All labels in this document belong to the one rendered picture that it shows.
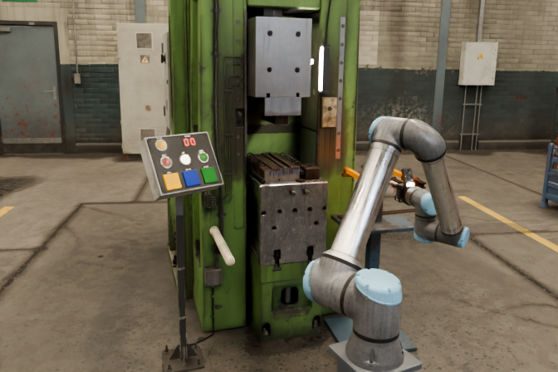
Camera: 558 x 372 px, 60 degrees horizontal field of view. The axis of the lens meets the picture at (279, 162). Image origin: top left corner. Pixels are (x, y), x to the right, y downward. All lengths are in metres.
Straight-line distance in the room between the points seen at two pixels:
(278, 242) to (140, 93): 5.54
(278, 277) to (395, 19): 6.85
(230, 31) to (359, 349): 1.69
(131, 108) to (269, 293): 5.58
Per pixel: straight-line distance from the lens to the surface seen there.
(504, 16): 9.90
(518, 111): 10.14
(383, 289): 1.58
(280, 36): 2.54
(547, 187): 6.17
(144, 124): 7.91
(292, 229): 2.65
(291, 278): 2.76
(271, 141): 3.06
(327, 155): 2.83
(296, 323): 2.91
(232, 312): 2.98
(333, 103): 2.78
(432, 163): 1.85
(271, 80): 2.53
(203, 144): 2.41
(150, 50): 7.83
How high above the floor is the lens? 1.54
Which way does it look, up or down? 12 degrees down
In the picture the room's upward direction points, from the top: 1 degrees clockwise
